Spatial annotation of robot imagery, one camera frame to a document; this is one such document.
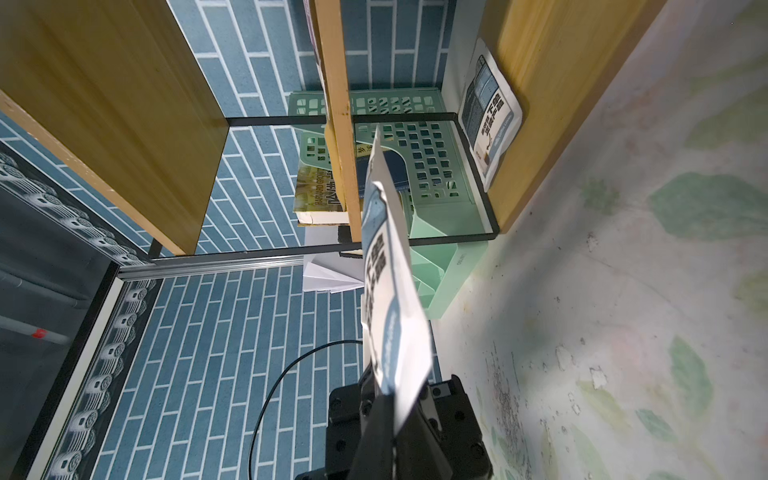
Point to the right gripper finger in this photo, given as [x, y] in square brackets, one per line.
[375, 451]

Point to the beige book tall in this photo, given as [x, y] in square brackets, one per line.
[316, 202]

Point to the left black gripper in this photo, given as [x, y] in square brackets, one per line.
[441, 438]

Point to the white papers in organizer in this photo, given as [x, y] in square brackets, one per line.
[329, 272]

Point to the dark blue book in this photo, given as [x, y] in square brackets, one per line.
[395, 164]

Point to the green desk file organizer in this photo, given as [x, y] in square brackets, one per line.
[439, 201]

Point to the wooden three-tier shelf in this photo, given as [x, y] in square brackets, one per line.
[184, 123]

